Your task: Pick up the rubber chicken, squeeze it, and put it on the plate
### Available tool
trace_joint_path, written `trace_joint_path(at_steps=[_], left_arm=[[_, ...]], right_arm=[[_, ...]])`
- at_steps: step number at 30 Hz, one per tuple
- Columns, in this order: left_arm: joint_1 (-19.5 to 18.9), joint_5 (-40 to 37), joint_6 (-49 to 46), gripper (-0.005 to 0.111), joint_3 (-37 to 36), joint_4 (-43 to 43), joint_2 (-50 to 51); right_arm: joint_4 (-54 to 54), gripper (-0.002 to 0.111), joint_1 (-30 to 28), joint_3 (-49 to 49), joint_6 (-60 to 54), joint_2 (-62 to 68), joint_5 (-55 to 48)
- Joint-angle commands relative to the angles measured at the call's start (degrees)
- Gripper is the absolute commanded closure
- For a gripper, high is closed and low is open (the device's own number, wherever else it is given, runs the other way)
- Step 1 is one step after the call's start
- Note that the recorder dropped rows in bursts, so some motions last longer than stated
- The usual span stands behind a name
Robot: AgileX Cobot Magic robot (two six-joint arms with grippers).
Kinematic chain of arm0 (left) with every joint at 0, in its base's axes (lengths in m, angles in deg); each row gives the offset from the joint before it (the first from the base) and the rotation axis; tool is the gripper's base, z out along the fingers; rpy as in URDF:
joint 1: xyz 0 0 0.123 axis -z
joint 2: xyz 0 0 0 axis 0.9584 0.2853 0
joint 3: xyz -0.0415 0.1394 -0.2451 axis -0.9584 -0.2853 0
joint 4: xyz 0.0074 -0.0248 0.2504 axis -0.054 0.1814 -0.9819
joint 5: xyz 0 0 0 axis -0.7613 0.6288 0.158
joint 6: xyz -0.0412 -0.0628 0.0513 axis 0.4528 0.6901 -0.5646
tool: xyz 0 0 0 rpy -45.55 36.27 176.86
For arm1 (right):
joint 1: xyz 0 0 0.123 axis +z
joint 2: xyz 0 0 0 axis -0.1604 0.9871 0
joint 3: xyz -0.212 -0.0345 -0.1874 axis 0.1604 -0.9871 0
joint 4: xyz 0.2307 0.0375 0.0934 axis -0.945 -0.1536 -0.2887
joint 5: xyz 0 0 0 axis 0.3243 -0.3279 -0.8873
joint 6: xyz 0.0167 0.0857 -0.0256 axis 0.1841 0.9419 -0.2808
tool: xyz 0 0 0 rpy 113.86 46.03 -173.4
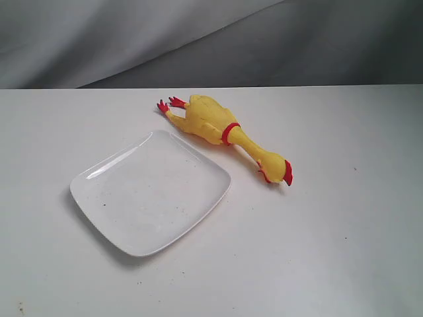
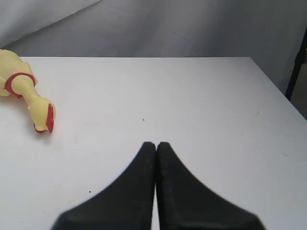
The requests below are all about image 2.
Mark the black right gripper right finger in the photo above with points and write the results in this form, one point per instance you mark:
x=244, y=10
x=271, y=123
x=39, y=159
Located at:
x=185, y=203

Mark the yellow rubber chicken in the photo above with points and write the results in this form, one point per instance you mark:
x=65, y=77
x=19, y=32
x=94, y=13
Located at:
x=17, y=78

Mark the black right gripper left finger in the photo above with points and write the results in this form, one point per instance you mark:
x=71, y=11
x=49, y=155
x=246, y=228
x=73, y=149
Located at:
x=126, y=204

